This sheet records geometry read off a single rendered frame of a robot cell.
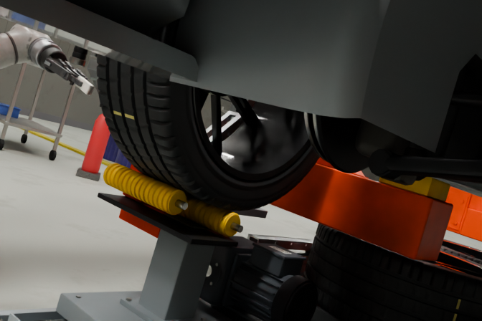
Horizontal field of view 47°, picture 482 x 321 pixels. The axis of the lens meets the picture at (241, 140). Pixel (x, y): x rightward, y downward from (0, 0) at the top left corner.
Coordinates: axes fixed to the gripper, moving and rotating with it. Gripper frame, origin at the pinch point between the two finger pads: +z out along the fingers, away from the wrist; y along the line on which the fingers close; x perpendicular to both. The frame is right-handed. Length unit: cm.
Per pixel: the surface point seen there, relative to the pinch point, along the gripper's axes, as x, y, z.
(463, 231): 0, 234, 62
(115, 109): -8, -25, 43
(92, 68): -11.8, -23.1, 28.7
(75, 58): -8.4, -13.1, 8.2
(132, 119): -9, -25, 49
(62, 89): 200, 523, -698
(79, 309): 35, -17, 54
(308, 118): -27, -17, 80
